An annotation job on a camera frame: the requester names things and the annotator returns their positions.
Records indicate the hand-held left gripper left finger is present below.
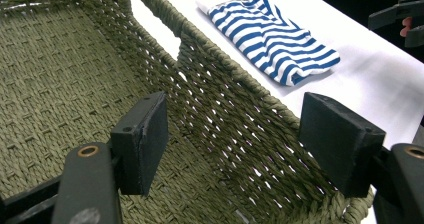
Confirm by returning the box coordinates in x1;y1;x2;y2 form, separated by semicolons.
109;91;170;197

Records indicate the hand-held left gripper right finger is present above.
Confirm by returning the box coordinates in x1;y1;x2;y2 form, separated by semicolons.
298;91;387;199

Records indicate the green woven basket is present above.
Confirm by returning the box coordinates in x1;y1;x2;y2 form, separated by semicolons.
0;0;375;224

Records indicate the blue white striped shirt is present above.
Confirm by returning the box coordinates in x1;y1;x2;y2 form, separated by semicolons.
196;0;341;87

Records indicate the white table cover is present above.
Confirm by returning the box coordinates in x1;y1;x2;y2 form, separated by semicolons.
128;0;424;224

